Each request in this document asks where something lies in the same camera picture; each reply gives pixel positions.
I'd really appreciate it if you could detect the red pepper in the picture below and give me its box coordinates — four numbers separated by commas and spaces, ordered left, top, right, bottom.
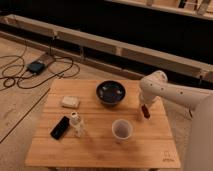
141, 105, 150, 119

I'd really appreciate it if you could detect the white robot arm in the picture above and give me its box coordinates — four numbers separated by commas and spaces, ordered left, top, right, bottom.
139, 70, 213, 171

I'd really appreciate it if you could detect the white sponge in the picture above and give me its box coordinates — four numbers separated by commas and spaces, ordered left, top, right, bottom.
61, 96, 80, 109

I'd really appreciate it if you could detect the dark blue bowl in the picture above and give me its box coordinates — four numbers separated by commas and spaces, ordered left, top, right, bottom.
96, 80, 126, 105

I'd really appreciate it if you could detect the clear plastic cup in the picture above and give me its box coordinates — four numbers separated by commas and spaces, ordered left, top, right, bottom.
112, 119, 133, 143

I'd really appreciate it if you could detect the wooden table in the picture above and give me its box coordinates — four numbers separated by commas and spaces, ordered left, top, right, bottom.
25, 79, 180, 168

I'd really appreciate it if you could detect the clear plastic bottle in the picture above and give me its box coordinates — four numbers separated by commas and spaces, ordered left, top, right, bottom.
70, 112, 85, 137

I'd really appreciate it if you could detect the black rectangular box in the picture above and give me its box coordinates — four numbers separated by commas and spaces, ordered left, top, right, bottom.
50, 116, 69, 140

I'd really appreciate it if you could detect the black floor cable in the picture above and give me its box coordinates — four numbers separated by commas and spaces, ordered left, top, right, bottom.
0, 39, 81, 90

